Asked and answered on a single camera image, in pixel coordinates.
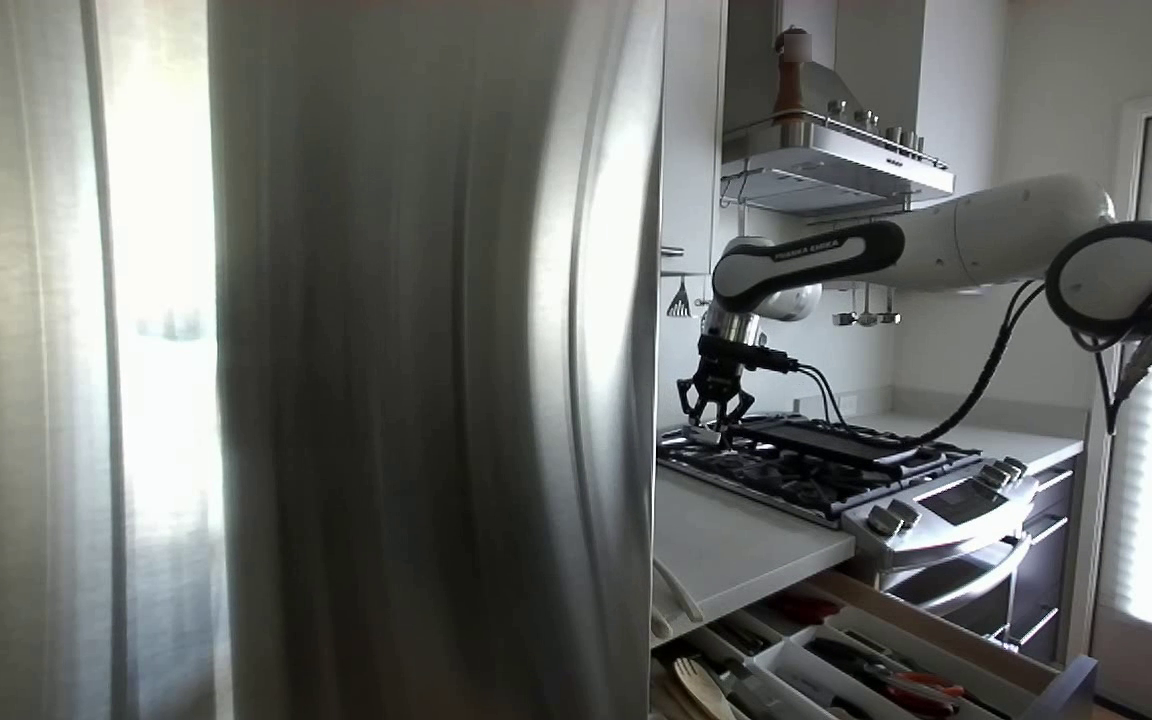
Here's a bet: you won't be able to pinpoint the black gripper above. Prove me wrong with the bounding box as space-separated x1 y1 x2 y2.
676 327 805 438

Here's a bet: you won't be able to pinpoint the stainless steel refrigerator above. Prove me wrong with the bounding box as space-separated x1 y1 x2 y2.
0 0 669 720

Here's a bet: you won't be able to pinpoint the white tall wall cabinet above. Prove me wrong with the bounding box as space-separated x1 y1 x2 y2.
900 0 1006 202

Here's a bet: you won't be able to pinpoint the black cast iron griddle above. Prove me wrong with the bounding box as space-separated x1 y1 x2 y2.
730 410 928 468

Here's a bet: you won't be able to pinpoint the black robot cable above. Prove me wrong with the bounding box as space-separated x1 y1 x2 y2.
788 274 1152 453

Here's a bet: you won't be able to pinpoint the orange handled tool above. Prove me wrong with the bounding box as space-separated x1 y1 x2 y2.
808 637 970 720

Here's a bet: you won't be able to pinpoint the open wooden kitchen drawer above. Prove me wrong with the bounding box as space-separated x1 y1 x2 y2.
647 572 1105 720

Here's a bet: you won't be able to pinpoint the white spoon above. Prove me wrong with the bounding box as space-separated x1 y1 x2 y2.
669 653 744 720

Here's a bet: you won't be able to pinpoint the white upper cabinet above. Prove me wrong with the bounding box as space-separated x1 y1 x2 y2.
656 0 730 278

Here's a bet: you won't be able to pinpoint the brown wooden pepper mill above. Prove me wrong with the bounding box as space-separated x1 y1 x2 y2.
767 24 811 131

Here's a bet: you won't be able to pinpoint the hanging metal utensils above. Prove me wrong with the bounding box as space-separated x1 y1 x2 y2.
829 285 909 332

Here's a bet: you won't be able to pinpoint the stainless steel gas range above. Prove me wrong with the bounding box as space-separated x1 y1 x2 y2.
656 410 1087 662

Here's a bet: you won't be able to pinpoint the stainless steel range hood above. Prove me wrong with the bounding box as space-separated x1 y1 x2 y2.
714 0 957 219

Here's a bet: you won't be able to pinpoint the small jars row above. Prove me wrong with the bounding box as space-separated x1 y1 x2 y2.
825 93 931 156

